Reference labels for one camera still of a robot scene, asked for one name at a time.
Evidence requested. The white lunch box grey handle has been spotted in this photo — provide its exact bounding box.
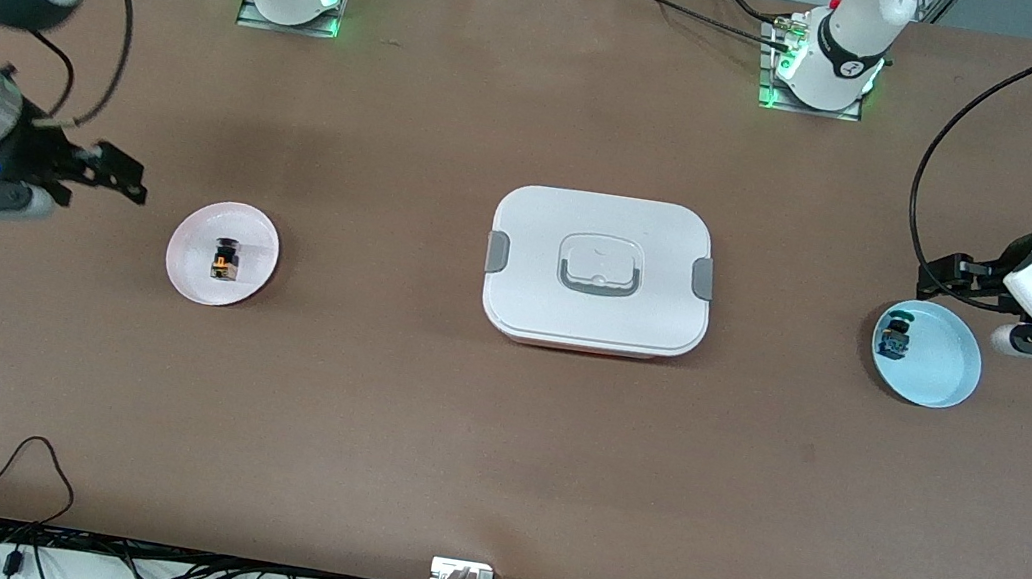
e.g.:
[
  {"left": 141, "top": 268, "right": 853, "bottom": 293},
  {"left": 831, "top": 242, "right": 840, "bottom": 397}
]
[{"left": 474, "top": 178, "right": 726, "bottom": 369}]

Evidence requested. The blue switch green button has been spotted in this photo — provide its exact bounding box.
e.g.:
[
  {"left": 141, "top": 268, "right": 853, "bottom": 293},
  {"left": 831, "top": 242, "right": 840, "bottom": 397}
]
[{"left": 875, "top": 307, "right": 919, "bottom": 363}]

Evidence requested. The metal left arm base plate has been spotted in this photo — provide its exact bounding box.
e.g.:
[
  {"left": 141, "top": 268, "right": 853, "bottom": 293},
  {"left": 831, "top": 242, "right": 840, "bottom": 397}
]
[{"left": 754, "top": 17, "right": 874, "bottom": 124}]

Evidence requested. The orange push-button switch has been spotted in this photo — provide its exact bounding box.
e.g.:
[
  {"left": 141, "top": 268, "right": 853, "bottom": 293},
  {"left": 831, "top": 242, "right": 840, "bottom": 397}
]
[{"left": 209, "top": 237, "right": 244, "bottom": 284}]

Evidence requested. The pink round plate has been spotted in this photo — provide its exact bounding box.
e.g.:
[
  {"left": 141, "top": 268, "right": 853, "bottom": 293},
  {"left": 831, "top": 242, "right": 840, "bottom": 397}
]
[{"left": 159, "top": 193, "right": 287, "bottom": 315}]

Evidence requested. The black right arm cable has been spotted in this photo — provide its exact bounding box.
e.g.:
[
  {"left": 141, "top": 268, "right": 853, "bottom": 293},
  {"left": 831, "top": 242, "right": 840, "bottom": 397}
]
[{"left": 15, "top": 0, "right": 139, "bottom": 136}]

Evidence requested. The light blue round plate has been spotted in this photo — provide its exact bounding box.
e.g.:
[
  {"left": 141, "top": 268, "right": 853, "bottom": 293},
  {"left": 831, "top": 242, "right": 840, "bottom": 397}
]
[{"left": 864, "top": 294, "right": 991, "bottom": 415}]

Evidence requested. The thin black looped cable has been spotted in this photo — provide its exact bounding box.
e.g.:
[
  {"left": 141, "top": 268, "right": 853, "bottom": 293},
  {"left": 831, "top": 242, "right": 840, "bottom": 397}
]
[{"left": 0, "top": 431, "right": 83, "bottom": 531}]

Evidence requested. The small white socket box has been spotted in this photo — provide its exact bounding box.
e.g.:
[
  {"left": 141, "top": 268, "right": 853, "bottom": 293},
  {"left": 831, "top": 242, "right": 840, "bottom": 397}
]
[{"left": 429, "top": 556, "right": 496, "bottom": 579}]

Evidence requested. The black cable to arm base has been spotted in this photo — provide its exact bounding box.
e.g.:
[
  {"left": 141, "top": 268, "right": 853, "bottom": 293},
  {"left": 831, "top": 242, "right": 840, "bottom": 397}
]
[{"left": 586, "top": 0, "right": 810, "bottom": 50}]

